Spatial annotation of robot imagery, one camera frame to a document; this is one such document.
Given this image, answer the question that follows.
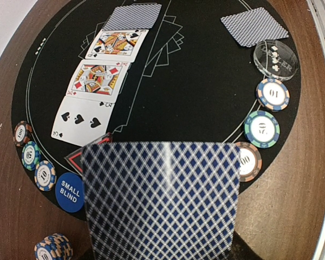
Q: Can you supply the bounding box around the blue-backed playing card deck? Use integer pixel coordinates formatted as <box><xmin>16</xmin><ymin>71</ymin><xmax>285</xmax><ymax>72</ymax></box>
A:
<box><xmin>81</xmin><ymin>141</ymin><xmax>240</xmax><ymax>259</ymax></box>

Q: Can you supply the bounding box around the face-up red card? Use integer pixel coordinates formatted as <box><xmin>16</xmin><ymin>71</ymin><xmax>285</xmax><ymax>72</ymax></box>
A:
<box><xmin>66</xmin><ymin>59</ymin><xmax>131</xmax><ymax>103</ymax></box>

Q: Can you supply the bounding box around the face-up three of spades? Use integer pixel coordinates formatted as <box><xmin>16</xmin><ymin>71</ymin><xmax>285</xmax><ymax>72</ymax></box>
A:
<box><xmin>51</xmin><ymin>96</ymin><xmax>115</xmax><ymax>146</ymax></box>

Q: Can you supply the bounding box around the red triangular button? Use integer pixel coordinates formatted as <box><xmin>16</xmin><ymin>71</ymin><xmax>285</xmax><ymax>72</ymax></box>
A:
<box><xmin>63</xmin><ymin>132</ymin><xmax>114</xmax><ymax>176</ymax></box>

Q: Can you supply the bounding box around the face-up queen of spades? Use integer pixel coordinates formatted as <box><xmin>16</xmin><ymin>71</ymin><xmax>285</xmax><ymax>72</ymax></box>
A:
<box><xmin>85</xmin><ymin>29</ymin><xmax>149</xmax><ymax>63</ymax></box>

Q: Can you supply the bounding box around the blue round blind button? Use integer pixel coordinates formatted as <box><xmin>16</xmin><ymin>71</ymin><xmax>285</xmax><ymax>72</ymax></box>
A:
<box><xmin>55</xmin><ymin>172</ymin><xmax>85</xmax><ymax>213</ymax></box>

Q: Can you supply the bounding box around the face-down burn card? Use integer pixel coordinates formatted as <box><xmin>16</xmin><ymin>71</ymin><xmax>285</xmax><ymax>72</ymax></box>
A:
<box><xmin>103</xmin><ymin>3</ymin><xmax>162</xmax><ymax>30</ymax></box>

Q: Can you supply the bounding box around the single blue-white poker chip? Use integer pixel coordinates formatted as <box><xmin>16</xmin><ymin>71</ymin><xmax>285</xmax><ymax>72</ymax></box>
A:
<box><xmin>34</xmin><ymin>160</ymin><xmax>57</xmax><ymax>191</ymax></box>

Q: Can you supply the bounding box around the green-white single poker chip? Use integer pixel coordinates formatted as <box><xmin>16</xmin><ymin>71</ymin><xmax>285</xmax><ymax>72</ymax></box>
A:
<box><xmin>22</xmin><ymin>141</ymin><xmax>41</xmax><ymax>171</ymax></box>

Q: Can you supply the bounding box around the red-white single poker chip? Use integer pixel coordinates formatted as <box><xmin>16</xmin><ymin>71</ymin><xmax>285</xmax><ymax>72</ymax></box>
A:
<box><xmin>13</xmin><ymin>120</ymin><xmax>33</xmax><ymax>147</ymax></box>

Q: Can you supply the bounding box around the black round poker mat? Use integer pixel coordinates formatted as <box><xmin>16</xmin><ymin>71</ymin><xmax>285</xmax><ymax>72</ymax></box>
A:
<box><xmin>11</xmin><ymin>0</ymin><xmax>302</xmax><ymax>222</ymax></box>

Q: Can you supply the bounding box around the clear acrylic dealer puck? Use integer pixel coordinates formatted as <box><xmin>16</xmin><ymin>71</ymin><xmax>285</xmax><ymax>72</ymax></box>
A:
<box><xmin>253</xmin><ymin>40</ymin><xmax>299</xmax><ymax>81</ymax></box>

